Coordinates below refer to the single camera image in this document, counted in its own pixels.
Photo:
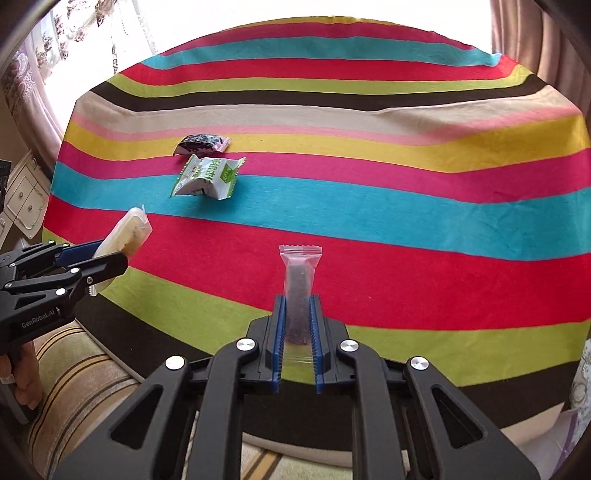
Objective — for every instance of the green white snack packet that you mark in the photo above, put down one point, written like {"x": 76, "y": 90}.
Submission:
{"x": 207, "y": 177}

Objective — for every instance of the person's left hand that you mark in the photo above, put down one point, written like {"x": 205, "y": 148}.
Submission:
{"x": 27, "y": 374}

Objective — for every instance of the beige pleated curtain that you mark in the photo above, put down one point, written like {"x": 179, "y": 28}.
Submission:
{"x": 531, "y": 41}

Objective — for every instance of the beige brown striped towel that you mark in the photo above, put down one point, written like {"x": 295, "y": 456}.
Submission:
{"x": 69, "y": 369}

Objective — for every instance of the black pink-end candy packet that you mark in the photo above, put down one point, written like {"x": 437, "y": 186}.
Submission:
{"x": 201, "y": 144}

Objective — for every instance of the pale pink sheer curtain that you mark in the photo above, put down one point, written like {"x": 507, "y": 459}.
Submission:
{"x": 37, "y": 92}

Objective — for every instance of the cream snack packet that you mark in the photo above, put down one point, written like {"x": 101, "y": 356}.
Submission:
{"x": 124, "y": 230}

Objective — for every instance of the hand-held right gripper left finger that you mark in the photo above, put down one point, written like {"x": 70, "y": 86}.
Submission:
{"x": 279, "y": 341}

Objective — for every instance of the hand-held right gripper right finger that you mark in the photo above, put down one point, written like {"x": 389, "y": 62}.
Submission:
{"x": 316, "y": 341}

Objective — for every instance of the white plastic bag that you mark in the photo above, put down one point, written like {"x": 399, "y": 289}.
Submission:
{"x": 579, "y": 397}

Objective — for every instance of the white ornate cabinet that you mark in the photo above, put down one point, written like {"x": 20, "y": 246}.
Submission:
{"x": 27, "y": 198}

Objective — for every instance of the colourful striped tablecloth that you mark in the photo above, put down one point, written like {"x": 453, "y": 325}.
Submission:
{"x": 369, "y": 207}

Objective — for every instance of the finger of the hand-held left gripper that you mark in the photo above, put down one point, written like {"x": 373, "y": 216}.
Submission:
{"x": 78, "y": 251}
{"x": 108, "y": 267}

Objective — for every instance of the clear dark bar packet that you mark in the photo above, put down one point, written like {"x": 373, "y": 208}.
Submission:
{"x": 298, "y": 281}

